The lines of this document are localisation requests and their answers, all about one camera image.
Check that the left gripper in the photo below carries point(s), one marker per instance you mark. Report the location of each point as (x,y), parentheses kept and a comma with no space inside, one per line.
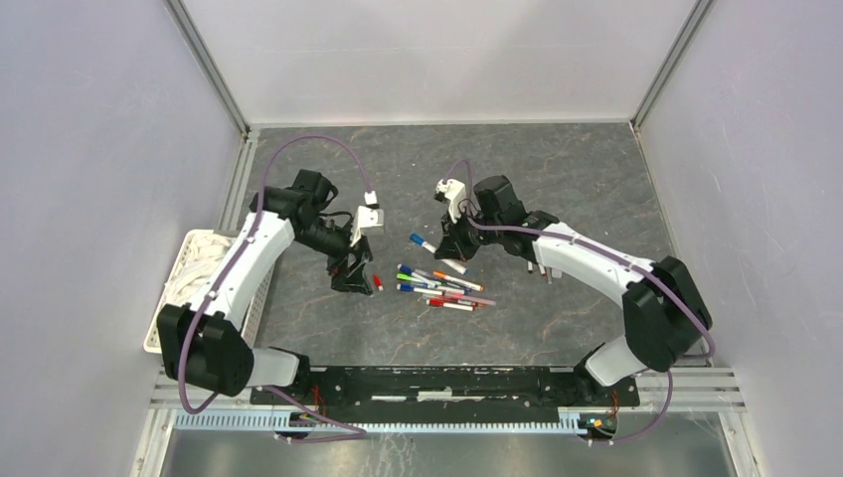
(345,278)

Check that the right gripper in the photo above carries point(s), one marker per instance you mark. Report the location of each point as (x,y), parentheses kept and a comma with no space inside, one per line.
(452,245)

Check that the blue cap deli marker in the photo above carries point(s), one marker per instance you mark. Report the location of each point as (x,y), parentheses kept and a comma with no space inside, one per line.
(423,243)

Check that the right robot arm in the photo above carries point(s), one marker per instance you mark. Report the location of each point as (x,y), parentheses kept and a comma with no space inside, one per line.
(663,312)

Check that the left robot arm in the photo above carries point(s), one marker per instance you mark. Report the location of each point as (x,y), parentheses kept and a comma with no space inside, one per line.
(201,340)

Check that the blue cap white marker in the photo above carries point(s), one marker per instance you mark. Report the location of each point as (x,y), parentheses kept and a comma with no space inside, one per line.
(419,277)

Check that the blue cap lower marker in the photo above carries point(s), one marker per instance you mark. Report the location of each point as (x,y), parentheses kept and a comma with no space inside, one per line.
(427,291)

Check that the red cap lower marker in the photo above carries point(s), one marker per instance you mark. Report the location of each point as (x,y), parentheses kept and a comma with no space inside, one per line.
(449,305)

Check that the white perforated basket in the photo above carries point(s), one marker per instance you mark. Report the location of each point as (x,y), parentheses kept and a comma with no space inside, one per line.
(250,325)

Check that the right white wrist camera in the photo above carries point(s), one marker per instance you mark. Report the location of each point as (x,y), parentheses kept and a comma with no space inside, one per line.
(453,193)

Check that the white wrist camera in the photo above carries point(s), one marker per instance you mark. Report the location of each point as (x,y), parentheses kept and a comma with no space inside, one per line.
(367,222)
(453,193)

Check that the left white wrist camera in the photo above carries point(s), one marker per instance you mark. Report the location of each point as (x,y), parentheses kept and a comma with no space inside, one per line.
(367,222)

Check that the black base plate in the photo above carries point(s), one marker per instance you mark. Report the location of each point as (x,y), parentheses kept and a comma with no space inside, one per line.
(455,395)

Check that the slotted cable duct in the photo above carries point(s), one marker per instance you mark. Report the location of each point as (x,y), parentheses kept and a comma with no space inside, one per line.
(278,420)

